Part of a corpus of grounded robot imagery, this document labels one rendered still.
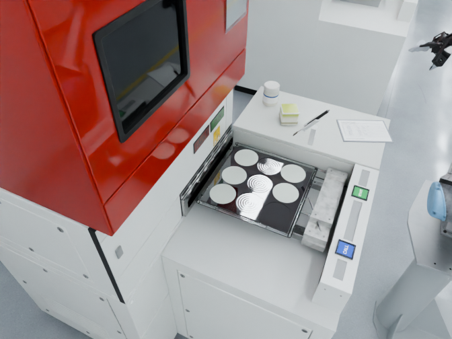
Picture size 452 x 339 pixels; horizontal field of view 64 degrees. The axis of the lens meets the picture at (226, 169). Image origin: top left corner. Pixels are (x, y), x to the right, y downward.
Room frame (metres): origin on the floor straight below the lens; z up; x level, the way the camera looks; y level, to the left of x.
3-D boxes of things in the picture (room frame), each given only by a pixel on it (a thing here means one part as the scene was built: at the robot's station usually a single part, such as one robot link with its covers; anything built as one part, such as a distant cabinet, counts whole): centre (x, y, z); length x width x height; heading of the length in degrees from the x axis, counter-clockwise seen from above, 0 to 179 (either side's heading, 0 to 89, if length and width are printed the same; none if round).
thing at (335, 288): (0.74, -0.44, 0.89); 0.55 x 0.09 x 0.14; 156
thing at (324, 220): (0.79, -0.35, 0.89); 0.08 x 0.03 x 0.03; 66
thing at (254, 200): (0.95, -0.13, 0.90); 0.34 x 0.34 x 0.01; 66
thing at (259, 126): (1.26, -0.38, 0.89); 0.62 x 0.35 x 0.14; 66
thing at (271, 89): (1.40, -0.20, 1.01); 0.07 x 0.07 x 0.10
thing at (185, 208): (1.02, 0.07, 0.89); 0.44 x 0.02 x 0.10; 156
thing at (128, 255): (0.86, 0.15, 1.02); 0.82 x 0.03 x 0.40; 156
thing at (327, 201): (0.86, -0.38, 0.87); 0.36 x 0.08 x 0.03; 156
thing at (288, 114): (1.27, -0.27, 1.00); 0.07 x 0.07 x 0.07; 3
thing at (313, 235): (0.71, -0.32, 0.89); 0.08 x 0.03 x 0.03; 66
